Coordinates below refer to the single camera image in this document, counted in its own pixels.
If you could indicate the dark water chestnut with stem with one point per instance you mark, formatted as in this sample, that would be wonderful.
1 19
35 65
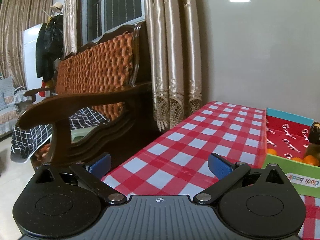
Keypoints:
314 133

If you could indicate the window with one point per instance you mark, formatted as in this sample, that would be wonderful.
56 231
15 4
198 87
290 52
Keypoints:
102 16

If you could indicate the straw hat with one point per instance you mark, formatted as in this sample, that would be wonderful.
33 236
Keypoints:
57 7

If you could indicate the large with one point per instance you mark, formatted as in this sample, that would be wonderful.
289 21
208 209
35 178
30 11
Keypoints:
311 160

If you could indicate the black jacket on rack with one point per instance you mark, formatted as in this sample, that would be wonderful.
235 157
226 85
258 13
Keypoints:
49 47

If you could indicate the brown kiwi fruit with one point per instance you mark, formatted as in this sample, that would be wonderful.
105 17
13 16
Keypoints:
313 150

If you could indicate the beige curtain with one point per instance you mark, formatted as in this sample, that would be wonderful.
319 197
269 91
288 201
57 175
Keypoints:
174 43

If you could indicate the red checkered tablecloth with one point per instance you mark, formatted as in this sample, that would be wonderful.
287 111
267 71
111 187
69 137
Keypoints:
177 161

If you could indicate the grey sofa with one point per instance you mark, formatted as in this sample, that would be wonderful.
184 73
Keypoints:
13 102

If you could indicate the small tangerine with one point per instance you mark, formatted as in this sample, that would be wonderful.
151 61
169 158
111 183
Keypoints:
271 151

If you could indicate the red orange cardboard box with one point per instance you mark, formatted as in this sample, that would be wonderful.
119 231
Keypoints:
288 133

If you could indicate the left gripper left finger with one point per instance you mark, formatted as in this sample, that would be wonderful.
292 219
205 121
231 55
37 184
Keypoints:
79 183

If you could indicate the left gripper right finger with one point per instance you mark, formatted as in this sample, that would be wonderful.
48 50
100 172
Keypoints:
240 184

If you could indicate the white refrigerator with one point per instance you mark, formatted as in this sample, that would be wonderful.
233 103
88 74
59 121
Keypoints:
29 37

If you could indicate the wooden bench with woven back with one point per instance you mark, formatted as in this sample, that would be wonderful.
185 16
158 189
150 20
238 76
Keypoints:
112 77

